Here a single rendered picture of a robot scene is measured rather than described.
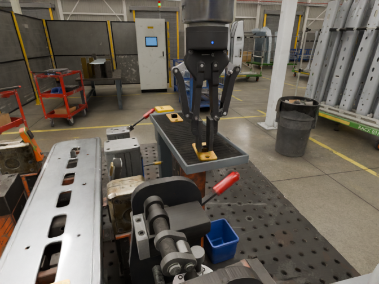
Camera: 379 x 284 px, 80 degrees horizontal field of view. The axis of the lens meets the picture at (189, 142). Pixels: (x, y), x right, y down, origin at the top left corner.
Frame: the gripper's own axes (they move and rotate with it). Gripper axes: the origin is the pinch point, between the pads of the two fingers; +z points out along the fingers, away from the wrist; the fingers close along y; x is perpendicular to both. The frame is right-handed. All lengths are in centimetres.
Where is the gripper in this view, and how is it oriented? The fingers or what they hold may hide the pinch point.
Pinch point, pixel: (204, 133)
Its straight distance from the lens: 47.6
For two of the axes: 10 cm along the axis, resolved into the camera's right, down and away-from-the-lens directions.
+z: 0.0, 9.2, 4.0
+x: 1.8, 3.9, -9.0
